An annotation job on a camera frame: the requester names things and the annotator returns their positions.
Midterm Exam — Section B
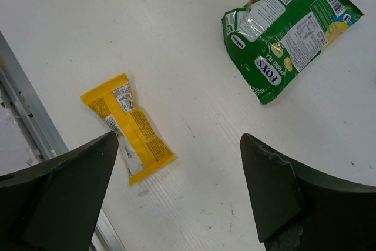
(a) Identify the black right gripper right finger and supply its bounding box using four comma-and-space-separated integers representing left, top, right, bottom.
240, 133, 375, 250

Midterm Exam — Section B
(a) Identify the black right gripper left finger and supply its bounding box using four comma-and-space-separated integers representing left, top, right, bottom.
1, 132, 118, 250

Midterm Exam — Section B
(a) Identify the yellow snack bar wrapper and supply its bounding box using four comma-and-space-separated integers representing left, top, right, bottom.
80, 73, 176, 186

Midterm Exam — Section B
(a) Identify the green Fox's candy bag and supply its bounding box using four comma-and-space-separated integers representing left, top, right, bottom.
221, 0, 362, 105

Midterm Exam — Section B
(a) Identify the aluminium table edge rail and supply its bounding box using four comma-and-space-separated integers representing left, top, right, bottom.
1, 38, 124, 250

